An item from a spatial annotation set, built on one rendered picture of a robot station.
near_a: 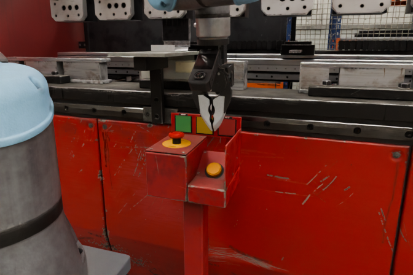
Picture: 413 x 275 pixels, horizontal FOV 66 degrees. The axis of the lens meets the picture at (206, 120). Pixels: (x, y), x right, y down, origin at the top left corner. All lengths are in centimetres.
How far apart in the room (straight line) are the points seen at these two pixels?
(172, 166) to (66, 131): 63
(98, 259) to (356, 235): 80
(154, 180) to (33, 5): 127
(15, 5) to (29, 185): 150
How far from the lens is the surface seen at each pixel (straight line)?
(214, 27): 69
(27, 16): 182
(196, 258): 92
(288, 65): 129
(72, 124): 127
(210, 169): 79
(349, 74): 104
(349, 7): 102
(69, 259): 37
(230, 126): 84
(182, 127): 88
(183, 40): 114
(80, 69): 136
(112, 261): 43
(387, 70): 106
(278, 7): 103
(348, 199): 102
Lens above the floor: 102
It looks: 13 degrees down
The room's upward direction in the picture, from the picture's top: straight up
